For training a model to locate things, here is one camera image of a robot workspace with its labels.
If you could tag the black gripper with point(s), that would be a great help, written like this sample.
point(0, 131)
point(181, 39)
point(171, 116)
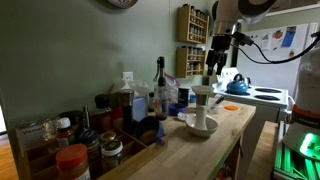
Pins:
point(221, 42)

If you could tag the white bottle with steel top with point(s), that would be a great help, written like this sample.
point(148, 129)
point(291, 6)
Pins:
point(201, 113)

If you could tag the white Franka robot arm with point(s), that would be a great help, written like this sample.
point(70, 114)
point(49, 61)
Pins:
point(233, 10)

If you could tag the clear bottle with black pump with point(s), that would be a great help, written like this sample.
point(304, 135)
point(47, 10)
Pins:
point(161, 96)

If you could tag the dark bottle with black cap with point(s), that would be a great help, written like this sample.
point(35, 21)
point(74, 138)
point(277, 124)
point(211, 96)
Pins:
point(102, 115)

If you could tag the red label bottle white cap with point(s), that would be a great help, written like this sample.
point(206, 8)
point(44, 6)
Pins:
point(64, 133)

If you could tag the blue kettle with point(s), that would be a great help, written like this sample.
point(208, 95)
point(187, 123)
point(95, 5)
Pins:
point(237, 87)

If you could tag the wooden spice rack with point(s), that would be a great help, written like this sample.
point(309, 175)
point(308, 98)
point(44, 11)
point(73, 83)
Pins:
point(181, 63)
point(182, 26)

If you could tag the clear plastic container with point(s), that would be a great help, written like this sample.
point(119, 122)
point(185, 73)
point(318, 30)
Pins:
point(215, 109)

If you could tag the dark labelled canister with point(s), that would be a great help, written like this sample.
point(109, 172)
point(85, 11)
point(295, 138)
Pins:
point(183, 96)

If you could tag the clear zip plastic bag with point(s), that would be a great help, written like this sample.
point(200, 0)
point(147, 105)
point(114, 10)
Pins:
point(173, 88)

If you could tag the dark blue bowl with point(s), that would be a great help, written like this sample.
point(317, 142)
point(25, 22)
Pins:
point(176, 108)

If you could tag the white paper on refrigerator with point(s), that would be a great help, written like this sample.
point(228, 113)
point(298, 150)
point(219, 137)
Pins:
point(265, 41)

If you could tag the white electric stove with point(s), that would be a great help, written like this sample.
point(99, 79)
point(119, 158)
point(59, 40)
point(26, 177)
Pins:
point(263, 103)

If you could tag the white ceramic bowl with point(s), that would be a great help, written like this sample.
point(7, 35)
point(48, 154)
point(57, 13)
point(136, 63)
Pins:
point(210, 128)

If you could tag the white refrigerator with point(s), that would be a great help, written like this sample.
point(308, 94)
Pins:
point(276, 71)

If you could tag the paper with orange print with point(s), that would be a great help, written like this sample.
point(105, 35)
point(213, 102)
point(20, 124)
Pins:
point(277, 37)

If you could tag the blue paper on refrigerator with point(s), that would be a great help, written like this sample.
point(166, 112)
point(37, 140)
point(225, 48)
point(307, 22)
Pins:
point(288, 36)

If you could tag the white crumpled plastic bag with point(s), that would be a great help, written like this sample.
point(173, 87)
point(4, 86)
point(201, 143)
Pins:
point(133, 87)

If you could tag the pale blue box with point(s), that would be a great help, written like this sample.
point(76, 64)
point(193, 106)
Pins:
point(140, 108)

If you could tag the blue measuring cup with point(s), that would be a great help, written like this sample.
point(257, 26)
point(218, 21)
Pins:
point(148, 128)

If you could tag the black pepper mill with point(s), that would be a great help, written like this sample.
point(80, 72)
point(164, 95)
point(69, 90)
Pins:
point(127, 110)

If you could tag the wooden spice tray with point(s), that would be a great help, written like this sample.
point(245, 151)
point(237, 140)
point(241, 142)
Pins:
point(133, 150)

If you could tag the metal robot cart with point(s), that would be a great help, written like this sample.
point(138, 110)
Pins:
point(286, 163)

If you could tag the jar with gold lid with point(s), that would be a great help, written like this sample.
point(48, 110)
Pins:
point(108, 136)

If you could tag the spice jar with white lid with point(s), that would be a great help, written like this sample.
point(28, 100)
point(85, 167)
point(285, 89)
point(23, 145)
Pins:
point(111, 155)

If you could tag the jar with dark lid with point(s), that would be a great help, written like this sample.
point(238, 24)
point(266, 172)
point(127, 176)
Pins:
point(89, 141)

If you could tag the jar with orange lid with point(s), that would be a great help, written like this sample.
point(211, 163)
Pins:
point(72, 161)

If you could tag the small clear glass jar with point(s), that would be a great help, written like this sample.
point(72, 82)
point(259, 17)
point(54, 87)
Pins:
point(50, 129)

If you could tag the jar with white Vietnam label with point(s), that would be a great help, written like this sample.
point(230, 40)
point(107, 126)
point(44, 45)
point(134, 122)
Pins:
point(30, 135)

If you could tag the white wall outlet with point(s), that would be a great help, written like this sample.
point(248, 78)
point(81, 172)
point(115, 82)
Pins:
point(127, 76)

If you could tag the decorative round wall plate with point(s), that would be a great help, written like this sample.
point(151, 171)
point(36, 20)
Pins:
point(122, 2)

